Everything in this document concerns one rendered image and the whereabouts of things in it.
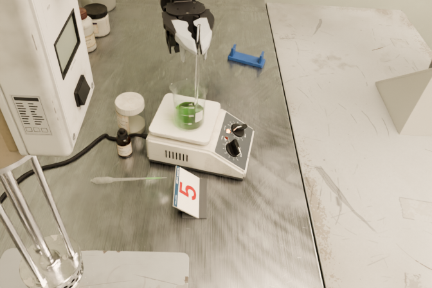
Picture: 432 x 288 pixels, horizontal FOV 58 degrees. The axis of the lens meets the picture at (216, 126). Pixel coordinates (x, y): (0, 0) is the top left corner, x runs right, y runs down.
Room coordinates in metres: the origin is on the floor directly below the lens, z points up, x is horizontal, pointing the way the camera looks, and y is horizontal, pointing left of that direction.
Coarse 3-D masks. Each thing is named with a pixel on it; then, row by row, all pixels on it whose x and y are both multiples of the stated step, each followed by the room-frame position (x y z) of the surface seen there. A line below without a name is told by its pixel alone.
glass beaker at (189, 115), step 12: (180, 84) 0.56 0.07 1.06; (192, 84) 0.57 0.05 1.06; (204, 84) 0.56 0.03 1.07; (180, 96) 0.56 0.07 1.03; (192, 96) 0.57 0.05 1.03; (204, 96) 0.53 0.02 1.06; (180, 108) 0.52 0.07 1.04; (192, 108) 0.51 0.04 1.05; (204, 108) 0.54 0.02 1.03; (180, 120) 0.52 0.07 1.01; (192, 120) 0.52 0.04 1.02
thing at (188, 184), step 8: (184, 176) 0.45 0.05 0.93; (192, 176) 0.47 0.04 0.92; (184, 184) 0.44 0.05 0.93; (192, 184) 0.45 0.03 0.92; (184, 192) 0.42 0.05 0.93; (192, 192) 0.43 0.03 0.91; (184, 200) 0.40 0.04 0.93; (192, 200) 0.41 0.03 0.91; (184, 208) 0.39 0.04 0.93; (192, 208) 0.39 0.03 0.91
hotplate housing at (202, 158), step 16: (224, 112) 0.60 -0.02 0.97; (160, 144) 0.50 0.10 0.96; (176, 144) 0.50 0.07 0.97; (192, 144) 0.50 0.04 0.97; (208, 144) 0.50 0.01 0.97; (160, 160) 0.50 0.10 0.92; (176, 160) 0.49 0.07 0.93; (192, 160) 0.49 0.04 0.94; (208, 160) 0.48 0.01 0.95; (224, 160) 0.48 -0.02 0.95; (224, 176) 0.48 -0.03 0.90; (240, 176) 0.47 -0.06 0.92
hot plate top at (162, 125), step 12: (168, 96) 0.61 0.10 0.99; (168, 108) 0.58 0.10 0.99; (216, 108) 0.59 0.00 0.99; (156, 120) 0.54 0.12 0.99; (168, 120) 0.54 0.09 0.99; (204, 120) 0.55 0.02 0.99; (216, 120) 0.56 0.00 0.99; (156, 132) 0.51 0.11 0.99; (168, 132) 0.51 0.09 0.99; (180, 132) 0.51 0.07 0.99; (192, 132) 0.51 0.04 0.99; (204, 132) 0.52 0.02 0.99; (204, 144) 0.49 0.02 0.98
